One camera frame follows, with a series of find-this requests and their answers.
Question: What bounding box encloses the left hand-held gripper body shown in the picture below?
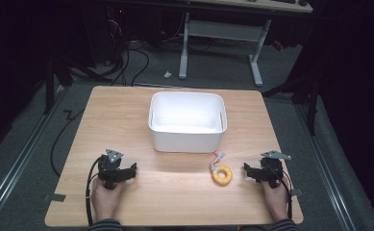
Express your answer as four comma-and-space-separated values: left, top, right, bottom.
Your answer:
97, 148, 129, 191

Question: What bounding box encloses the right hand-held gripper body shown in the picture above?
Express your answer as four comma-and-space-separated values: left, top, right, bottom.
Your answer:
259, 149, 292, 190

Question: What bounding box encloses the person's left hand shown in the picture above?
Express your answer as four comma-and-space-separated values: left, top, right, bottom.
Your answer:
90, 177, 125, 222

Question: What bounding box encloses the person's right hand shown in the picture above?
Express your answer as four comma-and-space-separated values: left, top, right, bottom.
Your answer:
262, 179, 290, 223

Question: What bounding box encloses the white plastic bin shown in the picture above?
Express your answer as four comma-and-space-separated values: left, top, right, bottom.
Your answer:
147, 90, 229, 154

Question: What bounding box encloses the black stand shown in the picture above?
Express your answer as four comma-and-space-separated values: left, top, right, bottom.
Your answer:
261, 62, 322, 137
42, 52, 113, 116

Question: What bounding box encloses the desk with white legs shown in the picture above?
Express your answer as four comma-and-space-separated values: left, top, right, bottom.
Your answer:
178, 0, 314, 88

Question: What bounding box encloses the yellow ring toy with rope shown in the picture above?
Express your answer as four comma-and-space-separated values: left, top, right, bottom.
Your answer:
210, 150, 234, 187

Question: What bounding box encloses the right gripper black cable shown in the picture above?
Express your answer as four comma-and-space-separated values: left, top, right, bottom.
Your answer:
280, 178, 294, 220

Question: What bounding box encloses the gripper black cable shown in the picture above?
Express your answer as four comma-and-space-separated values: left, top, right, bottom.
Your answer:
85, 156, 103, 226
280, 178, 294, 220

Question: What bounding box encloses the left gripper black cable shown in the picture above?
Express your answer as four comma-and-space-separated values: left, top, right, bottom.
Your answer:
85, 156, 103, 226

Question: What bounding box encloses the metal floor rail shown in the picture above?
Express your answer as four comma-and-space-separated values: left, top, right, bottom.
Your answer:
0, 86, 71, 224
293, 103, 358, 231

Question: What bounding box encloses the black floor cable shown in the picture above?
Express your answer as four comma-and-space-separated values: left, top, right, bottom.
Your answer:
49, 108, 86, 178

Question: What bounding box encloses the black cable bundle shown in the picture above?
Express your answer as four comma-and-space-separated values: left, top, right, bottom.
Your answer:
106, 17, 151, 88

